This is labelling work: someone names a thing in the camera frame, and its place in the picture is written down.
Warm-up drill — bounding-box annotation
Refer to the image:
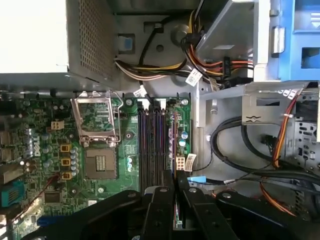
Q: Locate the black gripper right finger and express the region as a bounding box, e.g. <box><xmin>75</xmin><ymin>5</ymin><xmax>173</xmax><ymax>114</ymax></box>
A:
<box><xmin>176</xmin><ymin>170</ymin><xmax>320</xmax><ymax>240</ymax></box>

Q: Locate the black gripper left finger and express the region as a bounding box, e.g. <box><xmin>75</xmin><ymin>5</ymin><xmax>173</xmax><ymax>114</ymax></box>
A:
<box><xmin>19</xmin><ymin>169</ymin><xmax>175</xmax><ymax>240</ymax></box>

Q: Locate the black RAM slot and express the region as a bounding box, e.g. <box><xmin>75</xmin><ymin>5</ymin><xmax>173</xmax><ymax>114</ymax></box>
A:
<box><xmin>158</xmin><ymin>98</ymin><xmax>167</xmax><ymax>173</ymax></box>
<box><xmin>144</xmin><ymin>98</ymin><xmax>153</xmax><ymax>192</ymax></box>
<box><xmin>152</xmin><ymin>98</ymin><xmax>160</xmax><ymax>188</ymax></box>
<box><xmin>137</xmin><ymin>98</ymin><xmax>146</xmax><ymax>195</ymax></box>

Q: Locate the green Dell motherboard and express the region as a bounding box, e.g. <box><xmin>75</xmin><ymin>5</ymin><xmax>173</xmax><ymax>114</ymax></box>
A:
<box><xmin>0</xmin><ymin>96</ymin><xmax>194</xmax><ymax>240</ymax></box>

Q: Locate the CPU socket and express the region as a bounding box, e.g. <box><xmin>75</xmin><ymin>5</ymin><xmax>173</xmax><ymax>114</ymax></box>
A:
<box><xmin>84</xmin><ymin>147</ymin><xmax>118</xmax><ymax>180</ymax></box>

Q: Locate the black open PC case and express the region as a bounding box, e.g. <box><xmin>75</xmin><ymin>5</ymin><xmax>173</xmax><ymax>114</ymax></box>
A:
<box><xmin>0</xmin><ymin>0</ymin><xmax>320</xmax><ymax>240</ymax></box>

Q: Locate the blue expansion slot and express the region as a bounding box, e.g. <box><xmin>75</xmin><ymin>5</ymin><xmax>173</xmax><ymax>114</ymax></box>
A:
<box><xmin>36</xmin><ymin>215</ymin><xmax>63</xmax><ymax>229</ymax></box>

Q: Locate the metal socket cover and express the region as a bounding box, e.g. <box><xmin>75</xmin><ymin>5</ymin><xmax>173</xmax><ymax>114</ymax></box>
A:
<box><xmin>70</xmin><ymin>90</ymin><xmax>121</xmax><ymax>148</ymax></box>

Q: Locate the teal port connector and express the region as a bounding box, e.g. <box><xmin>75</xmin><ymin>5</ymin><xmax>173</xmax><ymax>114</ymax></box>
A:
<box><xmin>0</xmin><ymin>180</ymin><xmax>26</xmax><ymax>209</ymax></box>

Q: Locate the silver metal disk bay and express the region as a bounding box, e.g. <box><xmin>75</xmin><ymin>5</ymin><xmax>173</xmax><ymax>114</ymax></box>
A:
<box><xmin>194</xmin><ymin>0</ymin><xmax>320</xmax><ymax>166</ymax></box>

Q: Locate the grey power supply unit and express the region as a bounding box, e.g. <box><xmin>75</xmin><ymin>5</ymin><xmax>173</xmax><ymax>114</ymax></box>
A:
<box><xmin>0</xmin><ymin>0</ymin><xmax>120</xmax><ymax>86</ymax></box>

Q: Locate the blue wire connector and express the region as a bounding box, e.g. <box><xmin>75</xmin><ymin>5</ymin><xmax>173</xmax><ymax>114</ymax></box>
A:
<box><xmin>187</xmin><ymin>175</ymin><xmax>207</xmax><ymax>185</ymax></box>

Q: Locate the black round cable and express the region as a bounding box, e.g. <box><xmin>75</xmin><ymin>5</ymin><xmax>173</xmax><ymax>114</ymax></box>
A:
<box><xmin>209</xmin><ymin>116</ymin><xmax>320</xmax><ymax>196</ymax></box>

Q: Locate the wire locking lever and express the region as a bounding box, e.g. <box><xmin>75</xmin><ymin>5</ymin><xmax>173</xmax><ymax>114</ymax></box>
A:
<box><xmin>108</xmin><ymin>89</ymin><xmax>124</xmax><ymax>143</ymax></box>

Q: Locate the orange striped wire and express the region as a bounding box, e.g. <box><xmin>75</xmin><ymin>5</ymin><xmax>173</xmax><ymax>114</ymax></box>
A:
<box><xmin>259</xmin><ymin>94</ymin><xmax>305</xmax><ymax>217</ymax></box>

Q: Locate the power supply wire bundle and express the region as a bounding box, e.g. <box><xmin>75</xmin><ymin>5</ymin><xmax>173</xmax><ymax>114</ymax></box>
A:
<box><xmin>114</xmin><ymin>9</ymin><xmax>255</xmax><ymax>89</ymax></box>

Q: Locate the blue plastic drive bracket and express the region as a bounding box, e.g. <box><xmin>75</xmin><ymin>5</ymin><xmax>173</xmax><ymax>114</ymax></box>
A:
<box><xmin>284</xmin><ymin>0</ymin><xmax>320</xmax><ymax>82</ymax></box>

